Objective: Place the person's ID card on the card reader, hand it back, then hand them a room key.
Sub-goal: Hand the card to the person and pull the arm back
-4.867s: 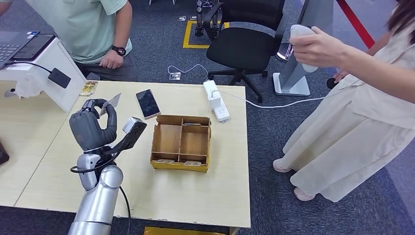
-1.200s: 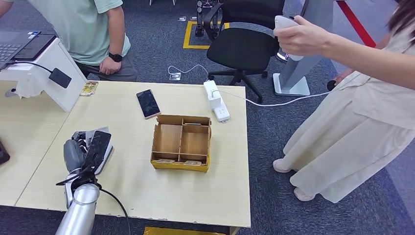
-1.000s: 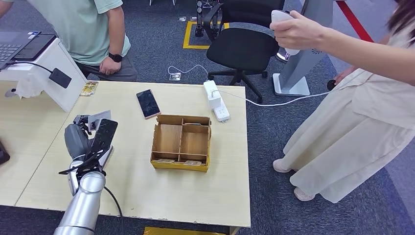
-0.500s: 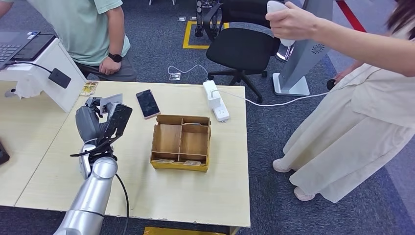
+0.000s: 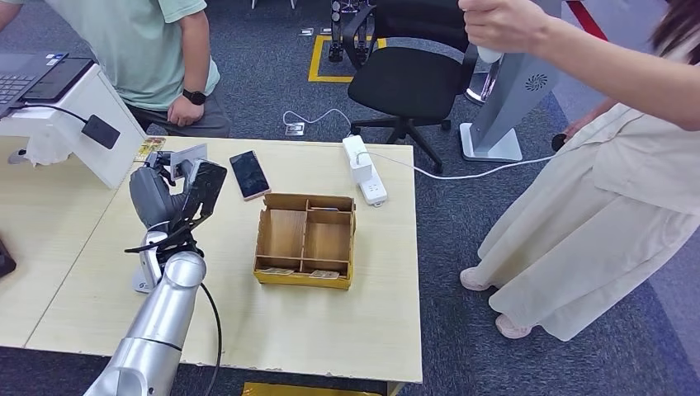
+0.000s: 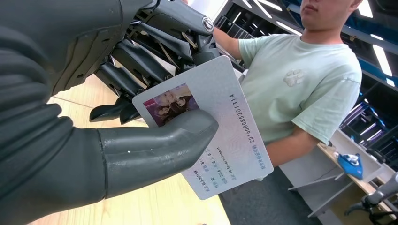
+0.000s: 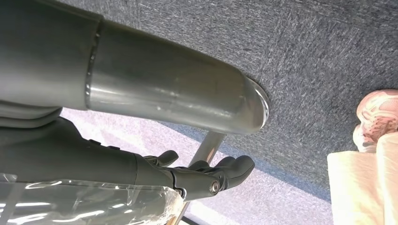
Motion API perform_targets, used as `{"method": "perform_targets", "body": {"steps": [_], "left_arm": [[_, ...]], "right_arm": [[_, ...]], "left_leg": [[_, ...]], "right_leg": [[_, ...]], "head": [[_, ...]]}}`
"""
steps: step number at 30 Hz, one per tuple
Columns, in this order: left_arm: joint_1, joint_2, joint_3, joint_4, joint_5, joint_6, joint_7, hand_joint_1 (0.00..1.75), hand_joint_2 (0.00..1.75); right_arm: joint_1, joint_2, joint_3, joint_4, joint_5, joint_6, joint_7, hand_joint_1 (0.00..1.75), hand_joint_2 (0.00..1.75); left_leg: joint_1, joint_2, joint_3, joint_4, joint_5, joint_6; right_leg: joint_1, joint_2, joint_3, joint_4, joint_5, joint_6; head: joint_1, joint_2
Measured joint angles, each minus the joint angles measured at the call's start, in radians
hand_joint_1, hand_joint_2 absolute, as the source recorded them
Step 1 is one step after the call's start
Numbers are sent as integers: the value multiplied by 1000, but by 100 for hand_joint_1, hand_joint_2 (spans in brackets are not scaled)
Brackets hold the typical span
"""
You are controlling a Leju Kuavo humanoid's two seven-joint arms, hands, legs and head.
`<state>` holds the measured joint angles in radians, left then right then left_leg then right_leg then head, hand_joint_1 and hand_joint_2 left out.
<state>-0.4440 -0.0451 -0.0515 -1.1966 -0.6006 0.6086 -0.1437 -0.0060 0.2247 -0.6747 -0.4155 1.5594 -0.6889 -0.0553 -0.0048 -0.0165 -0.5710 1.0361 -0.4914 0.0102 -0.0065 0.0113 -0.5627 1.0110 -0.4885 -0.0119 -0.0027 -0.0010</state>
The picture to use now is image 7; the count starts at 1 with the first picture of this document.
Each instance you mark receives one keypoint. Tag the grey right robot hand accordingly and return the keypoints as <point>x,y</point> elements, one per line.
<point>155,80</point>

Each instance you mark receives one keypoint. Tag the person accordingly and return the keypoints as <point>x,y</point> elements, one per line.
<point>360,186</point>

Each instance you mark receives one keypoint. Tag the silver metal leg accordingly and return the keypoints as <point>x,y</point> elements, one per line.
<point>208,146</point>

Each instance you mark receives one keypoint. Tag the clear plastic film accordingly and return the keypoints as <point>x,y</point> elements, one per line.
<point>77,205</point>

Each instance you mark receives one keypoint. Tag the pale shoe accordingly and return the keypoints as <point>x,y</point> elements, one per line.
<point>376,115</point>

